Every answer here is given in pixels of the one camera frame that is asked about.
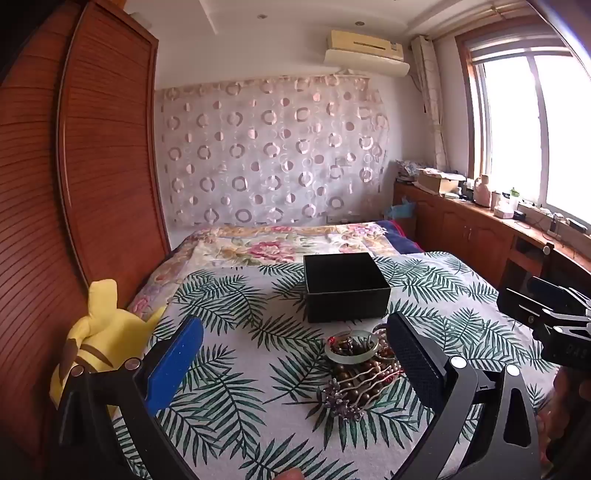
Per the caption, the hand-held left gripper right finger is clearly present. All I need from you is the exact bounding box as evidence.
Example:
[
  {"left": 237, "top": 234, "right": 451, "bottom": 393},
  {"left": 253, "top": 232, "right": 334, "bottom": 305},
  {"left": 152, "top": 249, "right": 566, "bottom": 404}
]
[{"left": 387, "top": 311, "right": 543, "bottom": 480}]

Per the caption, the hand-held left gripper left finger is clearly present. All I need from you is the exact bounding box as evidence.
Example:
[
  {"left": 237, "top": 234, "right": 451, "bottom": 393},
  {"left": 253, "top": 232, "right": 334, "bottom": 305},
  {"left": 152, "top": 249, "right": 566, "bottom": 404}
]
[{"left": 58, "top": 316, "right": 206, "bottom": 480}]

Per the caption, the dark blue blanket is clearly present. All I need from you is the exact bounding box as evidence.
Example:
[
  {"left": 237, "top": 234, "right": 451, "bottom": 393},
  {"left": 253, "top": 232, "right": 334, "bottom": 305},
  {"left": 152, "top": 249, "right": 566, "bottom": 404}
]
[{"left": 374, "top": 220, "right": 426, "bottom": 254}]

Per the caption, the floral quilt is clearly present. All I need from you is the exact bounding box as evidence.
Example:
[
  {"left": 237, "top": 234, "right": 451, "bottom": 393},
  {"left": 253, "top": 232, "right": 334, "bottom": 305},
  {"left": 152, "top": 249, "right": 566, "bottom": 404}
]
[{"left": 127, "top": 224, "right": 402, "bottom": 324}]

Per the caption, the wooden side cabinet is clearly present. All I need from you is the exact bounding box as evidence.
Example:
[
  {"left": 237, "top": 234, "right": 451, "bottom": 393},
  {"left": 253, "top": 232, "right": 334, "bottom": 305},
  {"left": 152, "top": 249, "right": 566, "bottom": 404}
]
[{"left": 392, "top": 178, "right": 591, "bottom": 296}]

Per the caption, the patterned cloth bundle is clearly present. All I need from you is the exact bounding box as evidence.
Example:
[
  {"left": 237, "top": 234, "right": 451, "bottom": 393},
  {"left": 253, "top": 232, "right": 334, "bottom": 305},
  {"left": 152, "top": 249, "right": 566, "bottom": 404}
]
[{"left": 394, "top": 159, "right": 423, "bottom": 182}]

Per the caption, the cardboard box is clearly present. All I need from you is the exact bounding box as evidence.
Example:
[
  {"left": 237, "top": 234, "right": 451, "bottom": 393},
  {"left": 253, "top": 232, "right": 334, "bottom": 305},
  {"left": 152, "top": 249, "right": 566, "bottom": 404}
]
[{"left": 418, "top": 168, "right": 465, "bottom": 195}]

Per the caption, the pale green jade bangle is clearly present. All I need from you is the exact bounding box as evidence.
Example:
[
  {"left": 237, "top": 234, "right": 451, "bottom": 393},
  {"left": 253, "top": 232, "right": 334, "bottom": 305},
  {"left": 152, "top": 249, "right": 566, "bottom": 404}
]
[{"left": 324, "top": 331, "right": 380, "bottom": 366}]

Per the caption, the wooden slatted wardrobe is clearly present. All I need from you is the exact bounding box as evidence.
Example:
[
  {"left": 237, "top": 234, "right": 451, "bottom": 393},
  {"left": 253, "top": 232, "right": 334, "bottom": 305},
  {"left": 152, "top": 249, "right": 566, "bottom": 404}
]
[{"left": 0, "top": 0, "right": 172, "bottom": 462}]

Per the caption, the purple crystal hair clip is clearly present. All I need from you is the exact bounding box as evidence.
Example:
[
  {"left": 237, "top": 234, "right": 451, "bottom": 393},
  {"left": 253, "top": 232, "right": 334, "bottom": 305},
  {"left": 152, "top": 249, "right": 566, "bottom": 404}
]
[{"left": 318, "top": 378, "right": 370, "bottom": 420}]

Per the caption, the cream pearl necklace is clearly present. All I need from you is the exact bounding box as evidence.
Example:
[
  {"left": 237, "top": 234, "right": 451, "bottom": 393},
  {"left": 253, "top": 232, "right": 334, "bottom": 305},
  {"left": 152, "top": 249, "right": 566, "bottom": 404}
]
[{"left": 339, "top": 360, "right": 409, "bottom": 412}]

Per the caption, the wall air conditioner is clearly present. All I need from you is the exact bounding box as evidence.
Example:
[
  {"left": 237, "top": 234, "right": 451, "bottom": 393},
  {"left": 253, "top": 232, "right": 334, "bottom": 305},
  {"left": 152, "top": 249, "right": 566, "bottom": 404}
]
[{"left": 323, "top": 28, "right": 411, "bottom": 77}]

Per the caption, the person's right hand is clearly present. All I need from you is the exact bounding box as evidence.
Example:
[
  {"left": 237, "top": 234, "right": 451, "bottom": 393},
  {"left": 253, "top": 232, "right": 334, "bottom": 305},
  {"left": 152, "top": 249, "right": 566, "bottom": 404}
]
[{"left": 536, "top": 368, "right": 591, "bottom": 467}]

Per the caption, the yellow plush toy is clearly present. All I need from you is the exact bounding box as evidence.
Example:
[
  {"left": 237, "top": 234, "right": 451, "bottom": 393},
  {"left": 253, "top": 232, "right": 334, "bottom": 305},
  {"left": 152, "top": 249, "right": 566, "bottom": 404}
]
[{"left": 50, "top": 279, "right": 167, "bottom": 409}]

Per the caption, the window with wooden frame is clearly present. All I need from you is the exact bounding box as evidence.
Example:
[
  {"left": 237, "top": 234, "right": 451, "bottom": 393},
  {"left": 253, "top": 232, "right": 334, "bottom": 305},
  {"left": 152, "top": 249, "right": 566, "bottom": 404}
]
[{"left": 455, "top": 18, "right": 591, "bottom": 236}]

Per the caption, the blue plastic bag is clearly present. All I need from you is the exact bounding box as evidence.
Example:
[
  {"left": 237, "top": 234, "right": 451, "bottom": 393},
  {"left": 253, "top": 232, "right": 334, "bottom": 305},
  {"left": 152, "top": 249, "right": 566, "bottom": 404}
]
[{"left": 385, "top": 196, "right": 419, "bottom": 220}]

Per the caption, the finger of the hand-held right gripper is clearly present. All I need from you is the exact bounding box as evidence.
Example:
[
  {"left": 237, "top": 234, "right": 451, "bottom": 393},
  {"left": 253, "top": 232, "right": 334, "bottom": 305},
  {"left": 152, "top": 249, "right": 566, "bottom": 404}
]
[
  {"left": 526, "top": 276, "right": 591, "bottom": 320},
  {"left": 497, "top": 287, "right": 561, "bottom": 330}
]

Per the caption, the patterned window curtain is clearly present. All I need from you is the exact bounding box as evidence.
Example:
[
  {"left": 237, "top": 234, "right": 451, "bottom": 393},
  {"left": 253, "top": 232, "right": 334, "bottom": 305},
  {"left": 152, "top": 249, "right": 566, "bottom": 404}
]
[{"left": 411, "top": 34, "right": 451, "bottom": 171}]

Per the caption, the black square box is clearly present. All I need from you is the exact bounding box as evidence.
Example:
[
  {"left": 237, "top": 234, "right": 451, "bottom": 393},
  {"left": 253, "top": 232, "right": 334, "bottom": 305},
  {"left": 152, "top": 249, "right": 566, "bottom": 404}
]
[{"left": 303, "top": 252, "right": 392, "bottom": 324}]

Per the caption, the circle patterned sheer wall curtain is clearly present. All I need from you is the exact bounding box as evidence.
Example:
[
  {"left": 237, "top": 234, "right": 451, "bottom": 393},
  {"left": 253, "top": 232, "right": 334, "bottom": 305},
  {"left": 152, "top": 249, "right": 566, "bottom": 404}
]
[{"left": 154, "top": 74, "right": 391, "bottom": 227}]

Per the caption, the green leaf print blanket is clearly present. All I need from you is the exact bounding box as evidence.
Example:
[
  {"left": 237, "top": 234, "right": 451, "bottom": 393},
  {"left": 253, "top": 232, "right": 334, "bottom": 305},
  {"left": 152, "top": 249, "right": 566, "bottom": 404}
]
[{"left": 108, "top": 251, "right": 561, "bottom": 480}]

